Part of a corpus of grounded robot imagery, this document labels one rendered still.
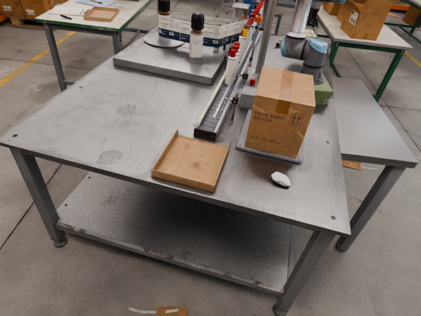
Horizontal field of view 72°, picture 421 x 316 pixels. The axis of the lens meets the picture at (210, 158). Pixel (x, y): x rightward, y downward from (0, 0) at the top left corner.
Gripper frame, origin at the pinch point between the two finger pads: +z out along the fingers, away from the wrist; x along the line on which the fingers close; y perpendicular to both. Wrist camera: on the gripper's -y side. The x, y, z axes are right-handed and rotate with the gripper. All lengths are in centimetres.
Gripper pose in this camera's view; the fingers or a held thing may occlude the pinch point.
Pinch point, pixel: (306, 35)
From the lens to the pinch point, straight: 248.8
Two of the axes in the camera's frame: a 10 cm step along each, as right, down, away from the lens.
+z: -0.9, 7.5, 6.6
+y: -0.9, 6.5, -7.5
